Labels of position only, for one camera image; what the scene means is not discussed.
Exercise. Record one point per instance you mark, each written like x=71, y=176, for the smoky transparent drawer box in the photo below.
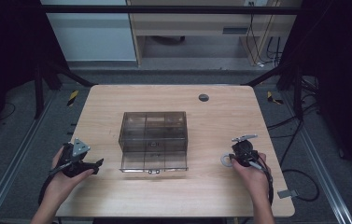
x=152, y=126

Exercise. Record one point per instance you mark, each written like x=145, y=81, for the silver floor rail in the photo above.
x=323, y=174
x=11, y=171

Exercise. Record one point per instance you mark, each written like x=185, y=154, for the black metal stand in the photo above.
x=39, y=93
x=297, y=93

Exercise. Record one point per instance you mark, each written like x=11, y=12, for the black horizontal frame bar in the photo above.
x=164, y=9

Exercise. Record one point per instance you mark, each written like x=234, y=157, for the light wooden desk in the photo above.
x=192, y=23

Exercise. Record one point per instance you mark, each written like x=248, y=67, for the person's right hand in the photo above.
x=254, y=180

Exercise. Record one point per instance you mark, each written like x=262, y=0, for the white cabinet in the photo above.
x=92, y=37

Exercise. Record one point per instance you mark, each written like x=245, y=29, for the grey clip on table edge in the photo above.
x=287, y=193

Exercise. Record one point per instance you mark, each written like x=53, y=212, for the dark curtain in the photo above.
x=5, y=46
x=344, y=62

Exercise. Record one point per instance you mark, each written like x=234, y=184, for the yellow black striped floor tape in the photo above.
x=272, y=99

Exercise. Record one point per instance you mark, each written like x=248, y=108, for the person's left hand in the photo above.
x=64, y=185

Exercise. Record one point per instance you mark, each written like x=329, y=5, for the grey round table grommet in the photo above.
x=204, y=97

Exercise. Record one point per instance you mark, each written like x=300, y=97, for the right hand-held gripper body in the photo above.
x=244, y=152

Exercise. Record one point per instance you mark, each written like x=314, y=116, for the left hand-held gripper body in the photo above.
x=80, y=147

